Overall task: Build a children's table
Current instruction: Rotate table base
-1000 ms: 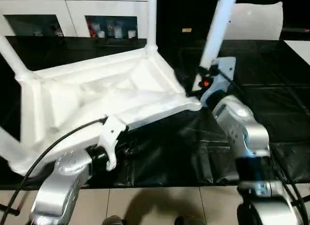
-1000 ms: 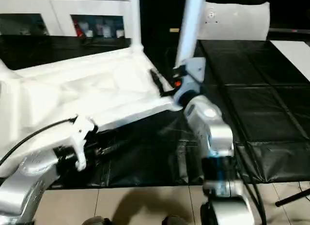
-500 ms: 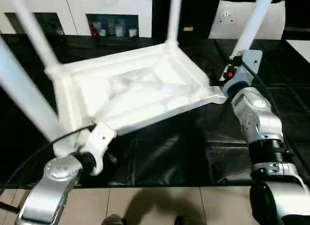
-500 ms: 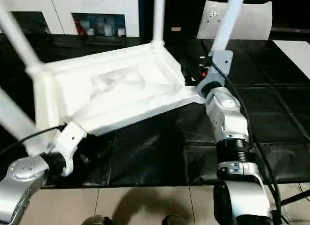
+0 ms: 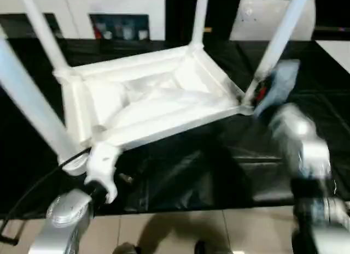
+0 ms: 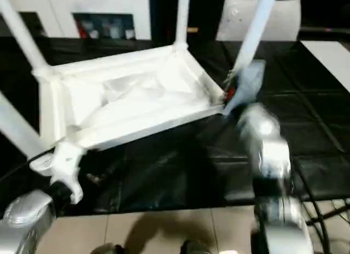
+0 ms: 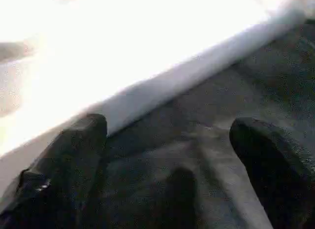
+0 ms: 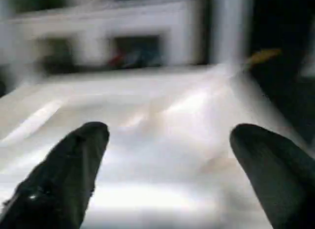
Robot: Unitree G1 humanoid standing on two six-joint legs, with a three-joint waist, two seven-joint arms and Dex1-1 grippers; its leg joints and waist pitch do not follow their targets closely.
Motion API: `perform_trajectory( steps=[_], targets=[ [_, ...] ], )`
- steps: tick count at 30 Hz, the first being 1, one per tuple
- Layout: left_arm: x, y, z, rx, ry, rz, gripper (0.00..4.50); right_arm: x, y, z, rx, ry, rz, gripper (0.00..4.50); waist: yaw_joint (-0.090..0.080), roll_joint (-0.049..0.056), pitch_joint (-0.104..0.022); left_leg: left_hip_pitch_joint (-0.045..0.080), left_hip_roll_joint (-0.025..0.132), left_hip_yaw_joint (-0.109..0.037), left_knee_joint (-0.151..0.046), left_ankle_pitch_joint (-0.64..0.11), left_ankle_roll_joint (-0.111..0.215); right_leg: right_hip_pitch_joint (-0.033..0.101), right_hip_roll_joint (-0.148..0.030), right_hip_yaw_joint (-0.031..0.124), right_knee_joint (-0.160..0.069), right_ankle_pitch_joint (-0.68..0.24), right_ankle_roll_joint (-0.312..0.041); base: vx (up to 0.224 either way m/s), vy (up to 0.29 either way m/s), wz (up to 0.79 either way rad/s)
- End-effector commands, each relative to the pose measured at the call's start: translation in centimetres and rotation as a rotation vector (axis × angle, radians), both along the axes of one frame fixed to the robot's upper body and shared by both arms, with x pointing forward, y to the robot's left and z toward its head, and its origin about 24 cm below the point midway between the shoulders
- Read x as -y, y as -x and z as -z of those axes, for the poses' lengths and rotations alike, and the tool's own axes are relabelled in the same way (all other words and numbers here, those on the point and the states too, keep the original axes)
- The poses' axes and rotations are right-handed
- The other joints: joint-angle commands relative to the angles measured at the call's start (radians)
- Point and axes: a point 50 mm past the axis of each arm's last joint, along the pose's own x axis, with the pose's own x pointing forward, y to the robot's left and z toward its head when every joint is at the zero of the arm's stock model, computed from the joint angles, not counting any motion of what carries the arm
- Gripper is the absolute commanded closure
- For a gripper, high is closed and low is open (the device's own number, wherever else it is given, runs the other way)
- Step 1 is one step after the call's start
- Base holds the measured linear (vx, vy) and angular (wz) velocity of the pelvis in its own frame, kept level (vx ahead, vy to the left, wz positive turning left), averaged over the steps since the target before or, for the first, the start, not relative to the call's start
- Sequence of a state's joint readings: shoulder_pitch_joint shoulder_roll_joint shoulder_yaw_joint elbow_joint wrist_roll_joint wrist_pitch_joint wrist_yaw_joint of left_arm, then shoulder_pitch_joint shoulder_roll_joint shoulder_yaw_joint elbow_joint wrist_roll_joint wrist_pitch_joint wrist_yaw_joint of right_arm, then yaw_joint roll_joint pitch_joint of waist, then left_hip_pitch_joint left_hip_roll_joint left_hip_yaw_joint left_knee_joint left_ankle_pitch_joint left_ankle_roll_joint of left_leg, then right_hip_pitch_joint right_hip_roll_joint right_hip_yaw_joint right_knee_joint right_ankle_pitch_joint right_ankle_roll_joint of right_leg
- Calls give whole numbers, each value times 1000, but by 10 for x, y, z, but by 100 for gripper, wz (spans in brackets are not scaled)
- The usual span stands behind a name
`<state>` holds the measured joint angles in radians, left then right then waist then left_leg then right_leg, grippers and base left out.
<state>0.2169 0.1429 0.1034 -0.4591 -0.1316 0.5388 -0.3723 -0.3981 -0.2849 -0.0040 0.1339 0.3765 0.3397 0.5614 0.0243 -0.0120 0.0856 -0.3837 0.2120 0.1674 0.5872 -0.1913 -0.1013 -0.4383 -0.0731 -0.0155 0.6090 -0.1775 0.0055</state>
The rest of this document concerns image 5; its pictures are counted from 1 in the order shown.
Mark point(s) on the white plastic table top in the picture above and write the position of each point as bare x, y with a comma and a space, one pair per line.
164, 95

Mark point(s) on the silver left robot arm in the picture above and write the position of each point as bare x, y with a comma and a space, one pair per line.
68, 207

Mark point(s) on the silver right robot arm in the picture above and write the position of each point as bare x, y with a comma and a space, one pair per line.
306, 133

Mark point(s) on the white flat board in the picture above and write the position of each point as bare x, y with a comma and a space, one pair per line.
336, 50

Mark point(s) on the black work mat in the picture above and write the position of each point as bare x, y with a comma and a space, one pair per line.
191, 169

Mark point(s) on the black cabinet with gold label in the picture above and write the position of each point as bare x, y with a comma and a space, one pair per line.
180, 13

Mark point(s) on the dark brown rounded object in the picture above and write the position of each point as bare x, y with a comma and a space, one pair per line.
201, 247
125, 248

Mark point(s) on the white cabinet with glass doors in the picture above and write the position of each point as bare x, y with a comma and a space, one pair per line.
73, 8

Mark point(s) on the black metal rod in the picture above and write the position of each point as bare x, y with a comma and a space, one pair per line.
8, 239

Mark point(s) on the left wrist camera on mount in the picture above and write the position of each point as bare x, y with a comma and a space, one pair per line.
101, 161

